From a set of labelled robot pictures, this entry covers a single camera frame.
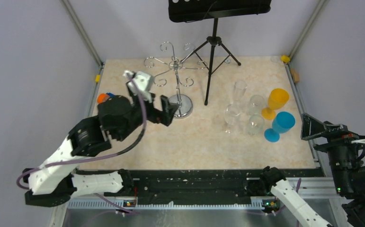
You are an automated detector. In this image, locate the orange wine glass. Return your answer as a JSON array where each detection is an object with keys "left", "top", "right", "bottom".
[{"left": 261, "top": 88, "right": 290, "bottom": 120}]

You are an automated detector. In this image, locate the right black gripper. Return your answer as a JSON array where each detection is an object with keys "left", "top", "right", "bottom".
[{"left": 300, "top": 112, "right": 365, "bottom": 194}]

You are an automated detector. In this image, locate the orange and blue toy car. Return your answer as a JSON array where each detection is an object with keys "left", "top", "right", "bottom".
[{"left": 97, "top": 92, "right": 115, "bottom": 104}]

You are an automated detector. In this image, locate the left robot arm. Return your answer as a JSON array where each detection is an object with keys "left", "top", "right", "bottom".
[{"left": 22, "top": 96, "right": 178, "bottom": 207}]

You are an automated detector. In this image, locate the yellow corner clamp right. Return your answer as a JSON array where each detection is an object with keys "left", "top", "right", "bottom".
[{"left": 280, "top": 55, "right": 291, "bottom": 63}]

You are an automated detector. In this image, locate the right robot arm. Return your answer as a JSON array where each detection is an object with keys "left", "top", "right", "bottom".
[{"left": 259, "top": 113, "right": 365, "bottom": 227}]

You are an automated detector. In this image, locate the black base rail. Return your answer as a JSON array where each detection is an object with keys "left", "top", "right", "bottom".
[{"left": 72, "top": 169, "right": 324, "bottom": 210}]

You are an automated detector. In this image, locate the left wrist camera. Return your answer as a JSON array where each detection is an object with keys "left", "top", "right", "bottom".
[{"left": 123, "top": 70, "right": 154, "bottom": 103}]

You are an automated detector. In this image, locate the blue wine glass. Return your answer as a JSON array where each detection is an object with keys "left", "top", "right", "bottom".
[{"left": 264, "top": 112, "right": 296, "bottom": 142}]

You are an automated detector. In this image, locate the chrome wine glass rack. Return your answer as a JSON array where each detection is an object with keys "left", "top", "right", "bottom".
[{"left": 143, "top": 41, "right": 207, "bottom": 119}]

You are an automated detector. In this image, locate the clear wine glass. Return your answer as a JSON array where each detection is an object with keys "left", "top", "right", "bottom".
[{"left": 247, "top": 95, "right": 265, "bottom": 115}]

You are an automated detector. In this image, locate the black music stand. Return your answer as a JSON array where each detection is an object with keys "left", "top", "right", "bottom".
[{"left": 168, "top": 0, "right": 271, "bottom": 105}]

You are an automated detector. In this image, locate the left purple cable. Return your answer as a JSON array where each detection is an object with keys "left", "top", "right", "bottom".
[{"left": 16, "top": 73, "right": 148, "bottom": 217}]

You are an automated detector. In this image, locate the clear flute glass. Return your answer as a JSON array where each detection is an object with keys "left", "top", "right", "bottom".
[{"left": 231, "top": 80, "right": 247, "bottom": 105}]

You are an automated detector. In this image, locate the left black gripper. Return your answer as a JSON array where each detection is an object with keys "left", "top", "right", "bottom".
[{"left": 115, "top": 90, "right": 179, "bottom": 141}]

